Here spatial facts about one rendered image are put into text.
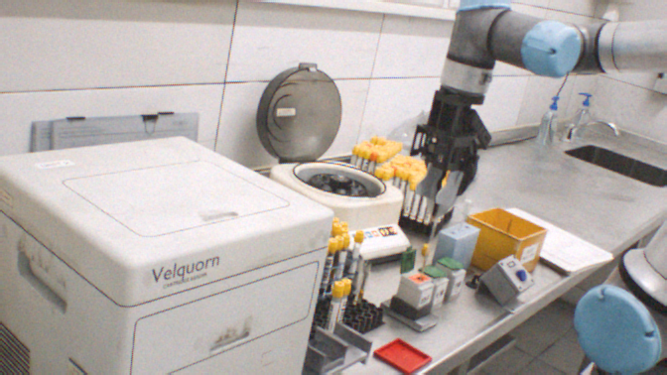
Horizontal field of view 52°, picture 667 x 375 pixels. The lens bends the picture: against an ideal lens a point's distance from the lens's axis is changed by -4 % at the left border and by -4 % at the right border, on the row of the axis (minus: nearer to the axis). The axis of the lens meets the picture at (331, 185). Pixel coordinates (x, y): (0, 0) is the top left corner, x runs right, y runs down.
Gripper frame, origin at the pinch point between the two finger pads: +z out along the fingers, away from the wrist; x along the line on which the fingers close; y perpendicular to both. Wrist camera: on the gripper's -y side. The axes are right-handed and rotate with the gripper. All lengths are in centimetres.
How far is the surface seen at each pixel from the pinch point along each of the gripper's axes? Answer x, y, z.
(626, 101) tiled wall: -45, -240, 3
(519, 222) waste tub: -3.1, -44.1, 12.0
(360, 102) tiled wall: -58, -52, 1
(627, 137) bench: -39, -239, 19
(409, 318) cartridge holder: 1.4, 2.5, 19.3
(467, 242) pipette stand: -3.9, -22.8, 12.6
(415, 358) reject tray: 8.4, 10.2, 20.4
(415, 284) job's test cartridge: 0.4, 1.9, 13.3
